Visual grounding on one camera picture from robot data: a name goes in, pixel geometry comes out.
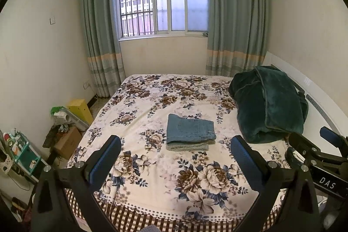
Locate brown cardboard box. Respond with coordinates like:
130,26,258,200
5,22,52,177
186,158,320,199
53,126,84,161

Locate blue jeans pants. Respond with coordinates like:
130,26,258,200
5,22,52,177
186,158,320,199
166,113,217,145

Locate grey pipe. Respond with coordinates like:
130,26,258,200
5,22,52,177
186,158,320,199
61,110,89,132

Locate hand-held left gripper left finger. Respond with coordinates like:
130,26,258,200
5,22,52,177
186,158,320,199
30,135,122,232

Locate bed with floral sheet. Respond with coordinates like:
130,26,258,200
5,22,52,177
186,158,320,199
65,73,308,232

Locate green plastic bag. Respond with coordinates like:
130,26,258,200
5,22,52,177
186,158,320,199
50,106,73,124

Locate white bed headboard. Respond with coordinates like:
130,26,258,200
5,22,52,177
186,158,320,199
265,51,348,140

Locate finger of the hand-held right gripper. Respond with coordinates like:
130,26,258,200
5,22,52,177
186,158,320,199
319,126,348,160
288,132,322,168

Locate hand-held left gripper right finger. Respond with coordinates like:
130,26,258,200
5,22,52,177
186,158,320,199
231,135,321,232

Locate teal storage cart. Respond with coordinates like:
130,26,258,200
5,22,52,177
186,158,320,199
4,128,53,176

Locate black keyboard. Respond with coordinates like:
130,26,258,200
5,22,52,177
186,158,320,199
42,124,59,148

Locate yellow box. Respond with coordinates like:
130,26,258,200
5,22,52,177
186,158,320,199
66,98,94,125

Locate dark green plush blanket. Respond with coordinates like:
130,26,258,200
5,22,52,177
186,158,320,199
228,66,309,144

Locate green striped curtain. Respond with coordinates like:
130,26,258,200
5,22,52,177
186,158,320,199
205,0,270,78
79,0,127,99

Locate black cloth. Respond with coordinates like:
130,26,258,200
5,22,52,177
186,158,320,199
286,146,303,168

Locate grey folded pants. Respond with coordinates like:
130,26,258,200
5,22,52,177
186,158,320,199
166,141,210,152

